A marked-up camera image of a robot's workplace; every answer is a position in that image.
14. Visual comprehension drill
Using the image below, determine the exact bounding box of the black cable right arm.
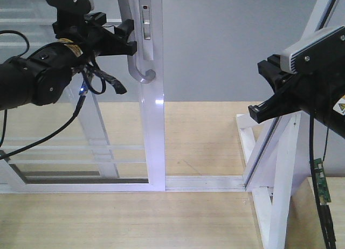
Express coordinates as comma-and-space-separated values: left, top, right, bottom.
308, 111, 337, 249

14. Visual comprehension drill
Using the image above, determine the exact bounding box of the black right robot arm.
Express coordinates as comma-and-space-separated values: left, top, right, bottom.
249, 54, 344, 137

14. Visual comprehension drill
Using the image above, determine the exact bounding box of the white wooden support brace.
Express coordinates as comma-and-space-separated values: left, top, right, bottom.
236, 112, 301, 248

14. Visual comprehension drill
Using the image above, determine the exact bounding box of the white door frame post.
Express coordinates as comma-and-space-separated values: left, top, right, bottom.
242, 0, 344, 192

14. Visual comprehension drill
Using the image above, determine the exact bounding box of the green circuit board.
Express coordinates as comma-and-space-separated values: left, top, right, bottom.
314, 158, 332, 205

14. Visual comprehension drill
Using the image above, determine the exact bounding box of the light wooden box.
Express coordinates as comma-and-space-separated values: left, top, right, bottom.
285, 177, 344, 248

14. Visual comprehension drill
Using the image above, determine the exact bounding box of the white fixed glass panel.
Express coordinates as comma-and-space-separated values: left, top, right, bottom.
0, 0, 121, 179

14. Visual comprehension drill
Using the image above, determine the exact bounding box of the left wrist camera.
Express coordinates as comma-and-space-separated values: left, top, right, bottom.
46, 0, 94, 15

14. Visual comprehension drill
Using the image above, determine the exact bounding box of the metal door lock plate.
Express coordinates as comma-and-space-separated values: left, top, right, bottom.
139, 0, 154, 61

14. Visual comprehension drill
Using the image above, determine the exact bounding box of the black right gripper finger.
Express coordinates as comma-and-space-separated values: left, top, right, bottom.
248, 95, 286, 123
257, 54, 293, 94

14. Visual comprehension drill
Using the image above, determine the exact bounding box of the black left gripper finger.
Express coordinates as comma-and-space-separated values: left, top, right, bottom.
113, 41, 137, 56
114, 19, 134, 41

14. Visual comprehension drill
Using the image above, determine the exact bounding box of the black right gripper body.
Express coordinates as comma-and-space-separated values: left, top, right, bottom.
274, 71, 337, 117

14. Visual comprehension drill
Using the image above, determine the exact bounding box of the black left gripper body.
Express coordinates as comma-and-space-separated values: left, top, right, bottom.
53, 9, 119, 56

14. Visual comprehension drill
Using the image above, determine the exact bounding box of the grey metal door handle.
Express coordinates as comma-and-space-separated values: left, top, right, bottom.
118, 0, 156, 84

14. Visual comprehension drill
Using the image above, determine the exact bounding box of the aluminium floor track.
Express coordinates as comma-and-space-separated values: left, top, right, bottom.
165, 175, 245, 192

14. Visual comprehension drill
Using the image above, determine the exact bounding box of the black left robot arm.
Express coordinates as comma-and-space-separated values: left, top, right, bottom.
1, 10, 137, 110

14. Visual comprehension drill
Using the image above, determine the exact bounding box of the white framed sliding glass door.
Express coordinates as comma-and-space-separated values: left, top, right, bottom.
1, 0, 165, 193

